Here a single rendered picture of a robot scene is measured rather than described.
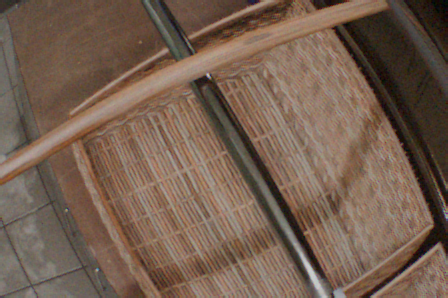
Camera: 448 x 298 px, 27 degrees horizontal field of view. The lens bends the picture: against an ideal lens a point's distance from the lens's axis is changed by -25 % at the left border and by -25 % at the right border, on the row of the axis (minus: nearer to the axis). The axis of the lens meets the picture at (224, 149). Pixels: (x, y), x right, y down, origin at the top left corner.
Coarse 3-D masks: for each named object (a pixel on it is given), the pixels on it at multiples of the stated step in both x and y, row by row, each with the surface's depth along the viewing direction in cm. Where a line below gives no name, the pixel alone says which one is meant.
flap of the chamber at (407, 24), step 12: (384, 0) 125; (420, 0) 124; (432, 0) 125; (444, 0) 127; (396, 12) 123; (420, 12) 123; (432, 12) 124; (444, 12) 125; (408, 24) 122; (432, 24) 122; (444, 24) 123; (420, 36) 120; (444, 36) 122; (420, 48) 121; (444, 48) 120; (432, 60) 119; (444, 84) 118
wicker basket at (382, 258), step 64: (256, 64) 211; (320, 64) 195; (128, 128) 207; (192, 128) 208; (256, 128) 208; (320, 128) 201; (384, 128) 180; (128, 192) 201; (320, 192) 202; (384, 192) 185; (128, 256) 185; (192, 256) 196; (256, 256) 196; (320, 256) 196; (384, 256) 188
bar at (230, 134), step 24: (144, 0) 151; (168, 24) 148; (168, 48) 148; (192, 48) 147; (216, 96) 143; (216, 120) 142; (240, 144) 140; (240, 168) 140; (264, 168) 139; (264, 192) 137; (288, 216) 136; (288, 240) 135; (312, 264) 133; (312, 288) 131
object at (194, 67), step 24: (360, 0) 148; (288, 24) 145; (312, 24) 145; (336, 24) 147; (216, 48) 142; (240, 48) 143; (264, 48) 144; (168, 72) 141; (192, 72) 141; (120, 96) 139; (144, 96) 140; (72, 120) 138; (96, 120) 138; (48, 144) 136; (0, 168) 134; (24, 168) 136
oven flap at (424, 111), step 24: (336, 0) 178; (360, 24) 174; (384, 24) 167; (360, 48) 174; (384, 48) 170; (408, 48) 163; (384, 72) 172; (408, 72) 165; (384, 96) 171; (408, 96) 167; (432, 96) 160; (408, 120) 168; (432, 120) 162; (432, 144) 163; (432, 168) 165; (432, 192) 163
